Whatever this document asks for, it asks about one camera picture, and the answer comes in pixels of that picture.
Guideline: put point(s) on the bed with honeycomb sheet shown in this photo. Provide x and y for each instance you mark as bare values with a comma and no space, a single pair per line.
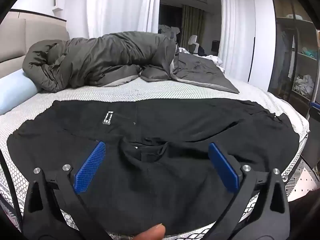
150,91

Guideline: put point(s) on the light blue pillow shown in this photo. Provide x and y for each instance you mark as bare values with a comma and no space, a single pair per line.
15,90

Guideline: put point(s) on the hanging grey clothes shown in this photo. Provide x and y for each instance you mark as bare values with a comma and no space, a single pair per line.
285,55

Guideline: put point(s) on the black monitor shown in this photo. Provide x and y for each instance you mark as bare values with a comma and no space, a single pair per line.
215,46

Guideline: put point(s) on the grey duvet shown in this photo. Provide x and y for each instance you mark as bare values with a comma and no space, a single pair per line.
100,55

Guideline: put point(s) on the olive curtain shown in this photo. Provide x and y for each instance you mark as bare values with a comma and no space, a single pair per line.
192,22

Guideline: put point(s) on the white chair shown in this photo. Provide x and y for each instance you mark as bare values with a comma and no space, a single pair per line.
192,41

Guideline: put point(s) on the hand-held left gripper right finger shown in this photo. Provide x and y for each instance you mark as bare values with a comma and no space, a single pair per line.
223,167

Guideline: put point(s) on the black pants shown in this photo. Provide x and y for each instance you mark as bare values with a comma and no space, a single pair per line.
162,120

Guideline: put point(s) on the teal folded cloth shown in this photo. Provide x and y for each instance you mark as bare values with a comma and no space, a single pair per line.
309,53

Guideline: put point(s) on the pile of grey clothes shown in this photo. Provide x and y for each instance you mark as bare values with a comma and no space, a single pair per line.
167,30

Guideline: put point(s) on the white curtain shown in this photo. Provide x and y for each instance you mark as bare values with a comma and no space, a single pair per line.
120,5
232,17

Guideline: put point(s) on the beige headboard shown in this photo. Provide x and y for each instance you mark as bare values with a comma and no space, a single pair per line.
15,40

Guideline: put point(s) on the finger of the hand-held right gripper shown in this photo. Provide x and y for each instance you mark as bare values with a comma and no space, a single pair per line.
315,105

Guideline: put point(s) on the white crumpled clothing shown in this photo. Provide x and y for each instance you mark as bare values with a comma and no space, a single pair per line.
303,85

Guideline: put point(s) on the dark glass-door wardrobe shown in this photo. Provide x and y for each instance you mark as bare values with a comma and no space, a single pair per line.
282,5

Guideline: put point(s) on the white cabinet door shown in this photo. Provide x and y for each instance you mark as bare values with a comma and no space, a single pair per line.
262,30

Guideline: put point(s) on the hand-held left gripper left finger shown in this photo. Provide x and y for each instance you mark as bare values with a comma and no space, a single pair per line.
91,167

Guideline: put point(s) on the person's left hand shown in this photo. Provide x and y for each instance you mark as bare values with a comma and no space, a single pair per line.
152,232

